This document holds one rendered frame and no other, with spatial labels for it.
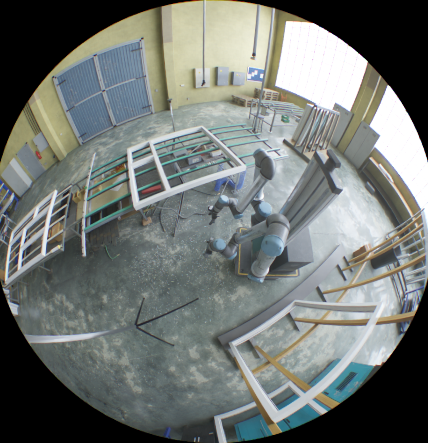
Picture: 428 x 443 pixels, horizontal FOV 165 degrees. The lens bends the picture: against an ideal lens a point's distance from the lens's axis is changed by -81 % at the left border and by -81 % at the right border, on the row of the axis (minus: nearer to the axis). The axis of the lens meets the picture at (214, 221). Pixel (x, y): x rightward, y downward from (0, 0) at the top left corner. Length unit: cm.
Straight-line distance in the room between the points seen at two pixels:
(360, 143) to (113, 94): 1045
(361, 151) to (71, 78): 1209
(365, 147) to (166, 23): 920
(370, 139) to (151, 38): 949
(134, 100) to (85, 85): 257
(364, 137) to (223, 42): 750
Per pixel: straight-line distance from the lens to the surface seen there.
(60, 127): 870
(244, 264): 195
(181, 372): 252
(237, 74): 916
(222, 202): 140
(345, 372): 303
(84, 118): 818
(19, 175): 1035
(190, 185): 175
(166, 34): 775
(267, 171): 113
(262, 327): 223
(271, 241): 72
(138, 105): 785
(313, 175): 112
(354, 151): 754
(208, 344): 228
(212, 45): 872
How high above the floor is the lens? 217
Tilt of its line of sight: 60 degrees down
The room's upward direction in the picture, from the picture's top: 3 degrees clockwise
